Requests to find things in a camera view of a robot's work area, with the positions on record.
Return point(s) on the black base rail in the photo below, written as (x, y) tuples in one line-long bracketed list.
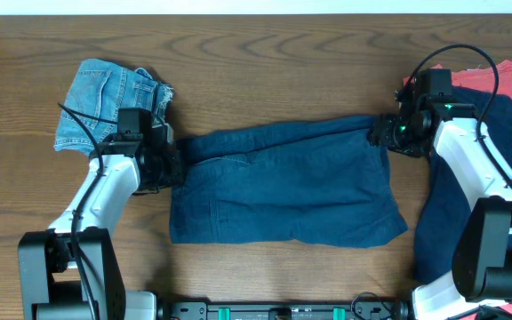
[(365, 306)]

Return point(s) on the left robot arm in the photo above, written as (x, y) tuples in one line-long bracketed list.
[(70, 270)]

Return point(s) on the dark navy garment pile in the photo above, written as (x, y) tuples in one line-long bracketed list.
[(446, 211)]

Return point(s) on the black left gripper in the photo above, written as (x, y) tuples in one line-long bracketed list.
[(172, 166)]

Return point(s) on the light blue denim shorts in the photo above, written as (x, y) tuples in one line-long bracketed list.
[(100, 88)]

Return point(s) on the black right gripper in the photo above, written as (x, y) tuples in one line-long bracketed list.
[(382, 132)]

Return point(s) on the dark blue shorts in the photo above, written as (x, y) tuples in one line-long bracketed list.
[(314, 182)]

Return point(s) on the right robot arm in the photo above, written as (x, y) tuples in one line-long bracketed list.
[(432, 121)]

